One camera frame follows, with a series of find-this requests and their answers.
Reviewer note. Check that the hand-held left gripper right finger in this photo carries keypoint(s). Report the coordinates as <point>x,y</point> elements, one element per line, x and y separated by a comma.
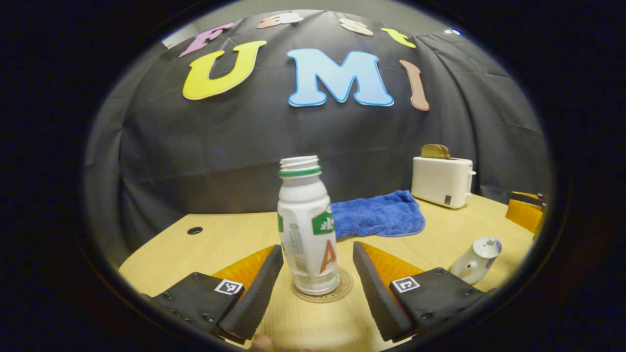
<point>374,298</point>

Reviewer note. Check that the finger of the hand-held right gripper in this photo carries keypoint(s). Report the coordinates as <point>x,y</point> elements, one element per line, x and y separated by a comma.
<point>525,212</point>

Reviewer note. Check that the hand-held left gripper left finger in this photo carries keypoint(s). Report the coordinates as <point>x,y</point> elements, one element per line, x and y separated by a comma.
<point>257,298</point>

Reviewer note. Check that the round cork coaster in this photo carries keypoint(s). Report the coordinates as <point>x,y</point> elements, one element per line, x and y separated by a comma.
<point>345,288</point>

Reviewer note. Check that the white water bottle green label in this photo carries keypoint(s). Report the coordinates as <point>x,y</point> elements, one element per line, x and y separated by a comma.
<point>305,205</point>

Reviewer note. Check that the blue towel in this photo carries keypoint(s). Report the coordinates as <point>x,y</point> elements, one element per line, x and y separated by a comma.
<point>376,215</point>

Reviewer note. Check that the white toaster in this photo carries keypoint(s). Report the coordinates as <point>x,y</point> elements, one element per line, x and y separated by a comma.
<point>440,183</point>

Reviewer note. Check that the black backdrop cloth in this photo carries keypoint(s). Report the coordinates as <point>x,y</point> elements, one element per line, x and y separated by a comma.
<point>220,161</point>

